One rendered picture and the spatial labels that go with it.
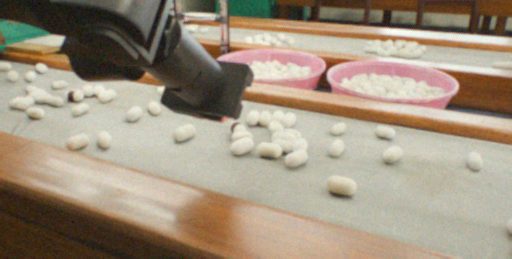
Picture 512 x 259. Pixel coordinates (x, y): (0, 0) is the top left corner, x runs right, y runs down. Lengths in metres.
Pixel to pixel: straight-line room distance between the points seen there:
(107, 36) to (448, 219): 0.40
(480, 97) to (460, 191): 0.50
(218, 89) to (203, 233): 0.15
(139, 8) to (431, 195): 0.40
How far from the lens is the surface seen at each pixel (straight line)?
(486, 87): 1.02
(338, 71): 0.93
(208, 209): 0.43
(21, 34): 1.33
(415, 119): 0.70
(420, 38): 1.35
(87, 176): 0.52
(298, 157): 0.54
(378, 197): 0.51
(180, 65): 0.37
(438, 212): 0.51
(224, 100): 0.43
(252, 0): 3.50
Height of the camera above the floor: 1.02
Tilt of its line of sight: 23 degrees down
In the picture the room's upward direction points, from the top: straight up
